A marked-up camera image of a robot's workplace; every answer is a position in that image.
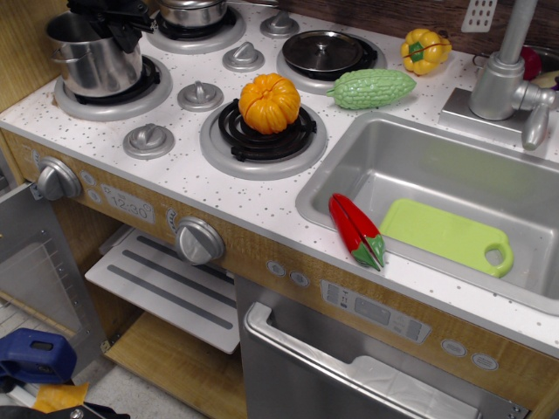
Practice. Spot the silver sink basin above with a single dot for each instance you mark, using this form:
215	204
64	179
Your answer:
382	158

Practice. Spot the back left black coil burner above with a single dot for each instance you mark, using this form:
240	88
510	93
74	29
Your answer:
189	41

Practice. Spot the white oven rack shelf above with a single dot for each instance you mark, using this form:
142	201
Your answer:
147	273

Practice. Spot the silver dishwasher door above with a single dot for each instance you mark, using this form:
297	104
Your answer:
298	363

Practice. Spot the green toy bitter gourd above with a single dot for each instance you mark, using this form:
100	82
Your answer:
370	88

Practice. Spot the open oven door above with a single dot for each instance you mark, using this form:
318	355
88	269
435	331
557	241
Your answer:
41	286

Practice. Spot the oven clock display panel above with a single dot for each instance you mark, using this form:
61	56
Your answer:
128	203

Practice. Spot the silver oven dial left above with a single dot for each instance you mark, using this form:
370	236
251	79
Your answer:
57	180

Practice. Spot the white slotted spatula head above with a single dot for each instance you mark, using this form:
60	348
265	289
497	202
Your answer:
479	16

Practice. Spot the front left black coil burner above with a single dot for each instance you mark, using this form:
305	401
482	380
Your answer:
153	88

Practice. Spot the yellow toy bell pepper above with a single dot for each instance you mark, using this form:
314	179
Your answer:
423	51

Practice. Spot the small steel saucepan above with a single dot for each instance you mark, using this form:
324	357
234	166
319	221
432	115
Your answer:
194	14

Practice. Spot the tall stainless steel pot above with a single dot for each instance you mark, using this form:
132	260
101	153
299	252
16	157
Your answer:
91	61

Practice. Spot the front right black coil burner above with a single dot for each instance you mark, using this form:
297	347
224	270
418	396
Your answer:
230	145

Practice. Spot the blue clamp tool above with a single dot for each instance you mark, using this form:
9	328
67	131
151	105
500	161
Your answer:
31	356

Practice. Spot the silver stove knob upper middle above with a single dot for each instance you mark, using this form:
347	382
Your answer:
245	58

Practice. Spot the silver oven dial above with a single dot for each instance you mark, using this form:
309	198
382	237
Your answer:
57	180
197	242

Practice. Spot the red toy chili pepper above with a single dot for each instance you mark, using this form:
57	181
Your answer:
361	237

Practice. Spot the silver stove knob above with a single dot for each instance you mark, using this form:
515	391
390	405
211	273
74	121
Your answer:
148	142
245	58
200	97
280	25

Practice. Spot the silver toy faucet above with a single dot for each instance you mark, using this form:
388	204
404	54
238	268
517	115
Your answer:
503	106

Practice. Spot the green plastic cutting board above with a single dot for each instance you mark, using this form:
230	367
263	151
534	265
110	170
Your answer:
457	238

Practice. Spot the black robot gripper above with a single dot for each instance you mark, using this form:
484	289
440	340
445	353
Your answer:
125	19

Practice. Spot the silver stove knob back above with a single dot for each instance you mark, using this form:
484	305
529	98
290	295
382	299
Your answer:
280	25

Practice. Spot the silver stove knob front left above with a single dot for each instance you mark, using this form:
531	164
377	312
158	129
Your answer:
148	142

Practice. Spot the orange toy pumpkin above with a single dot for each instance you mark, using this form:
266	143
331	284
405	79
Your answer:
269	104

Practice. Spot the back right black coil burner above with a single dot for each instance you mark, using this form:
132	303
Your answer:
320	82

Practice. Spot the dishwasher control panel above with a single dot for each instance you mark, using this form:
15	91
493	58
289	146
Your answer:
374	312

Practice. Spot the steel pot lid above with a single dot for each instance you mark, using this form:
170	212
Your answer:
322	51

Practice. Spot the silver oven dial right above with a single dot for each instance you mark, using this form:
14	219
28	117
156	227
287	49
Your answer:
197	242

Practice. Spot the black coil burner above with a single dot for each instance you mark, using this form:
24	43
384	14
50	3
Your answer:
320	82
230	145
189	41
153	88

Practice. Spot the yellow cloth scrap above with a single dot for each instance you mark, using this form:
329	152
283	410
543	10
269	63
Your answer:
55	397

